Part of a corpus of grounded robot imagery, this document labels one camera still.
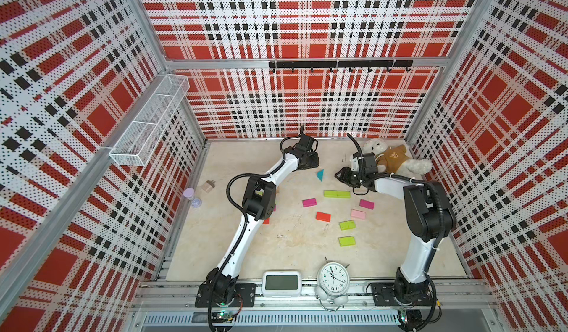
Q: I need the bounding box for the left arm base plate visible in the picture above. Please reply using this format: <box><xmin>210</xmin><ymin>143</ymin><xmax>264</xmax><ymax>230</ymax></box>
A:
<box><xmin>195</xmin><ymin>283</ymin><xmax>257</xmax><ymax>308</ymax></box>

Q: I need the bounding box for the white digital display device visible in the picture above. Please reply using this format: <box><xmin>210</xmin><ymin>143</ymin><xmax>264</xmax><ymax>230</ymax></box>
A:
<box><xmin>261</xmin><ymin>270</ymin><xmax>302</xmax><ymax>298</ymax></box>

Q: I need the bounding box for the white wire mesh basket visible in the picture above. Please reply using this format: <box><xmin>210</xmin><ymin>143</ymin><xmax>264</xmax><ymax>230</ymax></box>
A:
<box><xmin>109</xmin><ymin>75</ymin><xmax>189</xmax><ymax>167</ymax></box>

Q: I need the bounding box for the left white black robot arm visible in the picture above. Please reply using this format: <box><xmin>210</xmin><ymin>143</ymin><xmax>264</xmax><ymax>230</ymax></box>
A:
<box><xmin>202</xmin><ymin>133</ymin><xmax>319</xmax><ymax>307</ymax></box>

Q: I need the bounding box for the white analog alarm clock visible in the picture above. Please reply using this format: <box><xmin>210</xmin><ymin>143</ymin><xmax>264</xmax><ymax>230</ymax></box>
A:
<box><xmin>314</xmin><ymin>259</ymin><xmax>351</xmax><ymax>313</ymax></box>

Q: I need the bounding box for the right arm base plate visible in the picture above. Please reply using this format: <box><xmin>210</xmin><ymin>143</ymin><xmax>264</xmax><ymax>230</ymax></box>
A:
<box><xmin>366</xmin><ymin>283</ymin><xmax>433</xmax><ymax>308</ymax></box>

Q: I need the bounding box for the black hook rail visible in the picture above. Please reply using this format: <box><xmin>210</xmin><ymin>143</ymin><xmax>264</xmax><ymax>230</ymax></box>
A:
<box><xmin>268</xmin><ymin>59</ymin><xmax>414</xmax><ymax>70</ymax></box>

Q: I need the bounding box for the green block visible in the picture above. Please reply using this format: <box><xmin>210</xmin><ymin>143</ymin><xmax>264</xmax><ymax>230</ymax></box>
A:
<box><xmin>340</xmin><ymin>220</ymin><xmax>356</xmax><ymax>231</ymax></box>
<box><xmin>324</xmin><ymin>190</ymin><xmax>338</xmax><ymax>198</ymax></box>
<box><xmin>338</xmin><ymin>236</ymin><xmax>356</xmax><ymax>247</ymax></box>
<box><xmin>337</xmin><ymin>191</ymin><xmax>351</xmax><ymax>199</ymax></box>

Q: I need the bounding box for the pink block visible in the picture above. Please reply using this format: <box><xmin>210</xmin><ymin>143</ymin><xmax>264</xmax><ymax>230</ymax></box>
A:
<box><xmin>351</xmin><ymin>209</ymin><xmax>366</xmax><ymax>220</ymax></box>

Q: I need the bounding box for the small brown white object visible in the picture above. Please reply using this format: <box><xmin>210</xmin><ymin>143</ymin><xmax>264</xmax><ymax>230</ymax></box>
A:
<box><xmin>201</xmin><ymin>180</ymin><xmax>215</xmax><ymax>192</ymax></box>

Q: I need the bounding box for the white teddy bear brown shirt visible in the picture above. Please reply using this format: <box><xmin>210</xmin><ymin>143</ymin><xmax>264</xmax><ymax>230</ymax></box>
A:
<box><xmin>362</xmin><ymin>139</ymin><xmax>433</xmax><ymax>178</ymax></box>

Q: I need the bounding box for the red block centre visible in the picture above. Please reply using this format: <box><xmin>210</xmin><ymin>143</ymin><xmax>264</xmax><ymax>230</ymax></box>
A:
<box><xmin>316</xmin><ymin>212</ymin><xmax>331</xmax><ymax>223</ymax></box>

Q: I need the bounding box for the magenta block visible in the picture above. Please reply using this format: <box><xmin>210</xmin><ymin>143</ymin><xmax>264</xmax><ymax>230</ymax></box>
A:
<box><xmin>302</xmin><ymin>198</ymin><xmax>317</xmax><ymax>208</ymax></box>
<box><xmin>359</xmin><ymin>199</ymin><xmax>375</xmax><ymax>210</ymax></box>

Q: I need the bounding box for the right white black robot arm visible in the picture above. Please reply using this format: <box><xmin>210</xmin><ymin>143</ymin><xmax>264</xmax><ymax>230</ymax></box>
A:
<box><xmin>334</xmin><ymin>153</ymin><xmax>456</xmax><ymax>305</ymax></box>

